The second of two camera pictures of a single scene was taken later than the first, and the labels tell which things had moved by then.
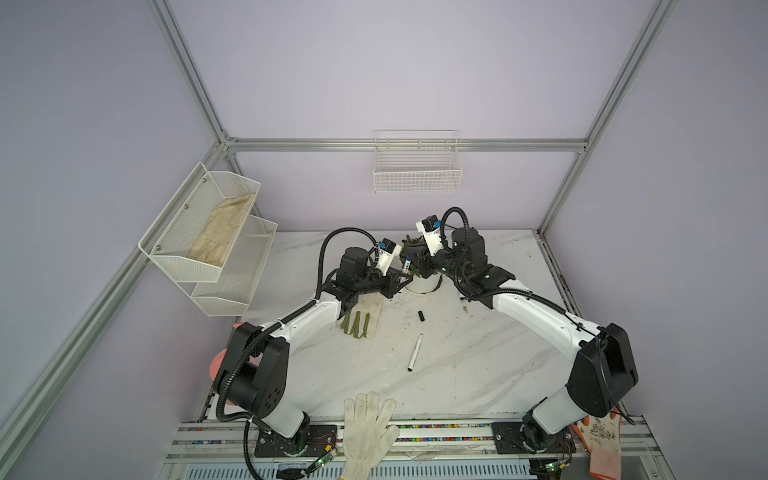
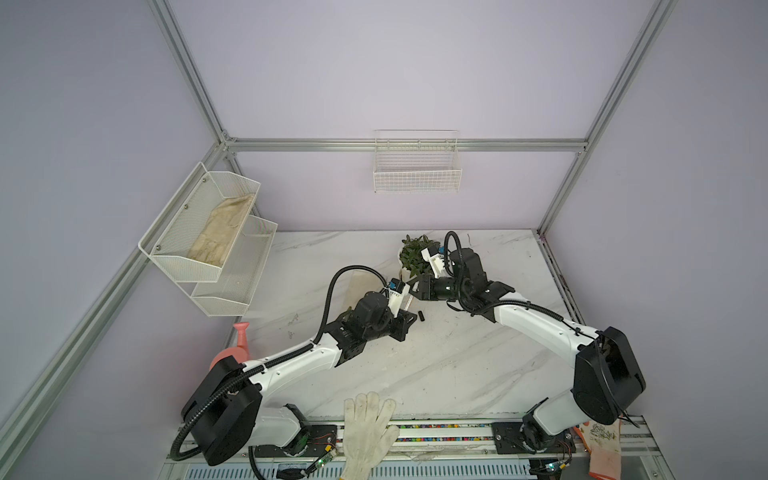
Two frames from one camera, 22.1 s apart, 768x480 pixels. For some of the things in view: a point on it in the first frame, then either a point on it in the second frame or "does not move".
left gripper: (387, 282) -> (401, 326)
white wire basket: (416, 161) does not move
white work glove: (366, 436) does not move
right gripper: (421, 260) -> (425, 287)
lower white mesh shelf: (231, 293) does not move
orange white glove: (602, 437) does not move
